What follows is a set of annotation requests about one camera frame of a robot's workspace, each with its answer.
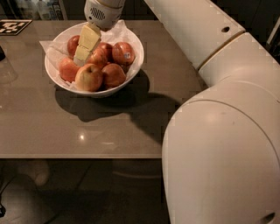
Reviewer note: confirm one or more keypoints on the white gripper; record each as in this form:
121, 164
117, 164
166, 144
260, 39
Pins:
102, 15

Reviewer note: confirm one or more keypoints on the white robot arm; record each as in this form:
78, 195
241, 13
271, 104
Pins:
221, 149

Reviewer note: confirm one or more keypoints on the dark red back-left apple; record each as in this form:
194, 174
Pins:
72, 45

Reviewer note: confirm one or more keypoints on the white ceramic bowl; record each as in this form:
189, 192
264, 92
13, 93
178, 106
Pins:
134, 74

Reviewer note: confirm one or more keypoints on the red apple with sticker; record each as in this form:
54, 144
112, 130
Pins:
123, 53

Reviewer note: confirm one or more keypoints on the white paper bowl liner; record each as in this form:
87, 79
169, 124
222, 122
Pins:
52, 52

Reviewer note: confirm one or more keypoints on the yellow-red front apple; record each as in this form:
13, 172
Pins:
89, 78

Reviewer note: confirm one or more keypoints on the black white fiducial marker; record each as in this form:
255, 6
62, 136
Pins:
12, 27

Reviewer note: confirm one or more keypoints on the dark cabinet with shelf items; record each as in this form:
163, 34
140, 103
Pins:
33, 9

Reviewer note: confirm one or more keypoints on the black object at table edge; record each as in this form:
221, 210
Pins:
2, 54

